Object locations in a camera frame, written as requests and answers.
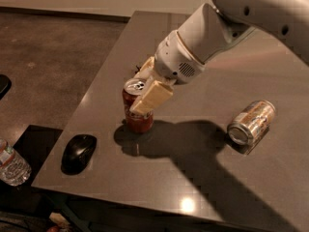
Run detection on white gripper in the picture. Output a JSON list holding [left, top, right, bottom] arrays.
[[129, 30, 205, 115]]

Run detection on red coca-cola can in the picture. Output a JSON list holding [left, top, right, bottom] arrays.
[[122, 78, 154, 133]]

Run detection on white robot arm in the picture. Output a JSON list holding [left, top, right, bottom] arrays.
[[129, 0, 309, 115]]

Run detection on orange soda can lying down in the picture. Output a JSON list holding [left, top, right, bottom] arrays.
[[227, 100, 276, 145]]

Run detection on black snack bar wrapper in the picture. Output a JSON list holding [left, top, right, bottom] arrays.
[[135, 66, 142, 74]]

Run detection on black computer mouse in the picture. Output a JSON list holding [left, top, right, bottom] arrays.
[[61, 134, 98, 175]]

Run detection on black object at left edge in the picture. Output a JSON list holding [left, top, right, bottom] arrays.
[[0, 74, 12, 99]]

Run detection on clear plastic water bottle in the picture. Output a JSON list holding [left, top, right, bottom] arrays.
[[0, 139, 32, 187]]

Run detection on small items on floor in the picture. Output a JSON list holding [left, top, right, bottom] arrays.
[[46, 212, 72, 232]]

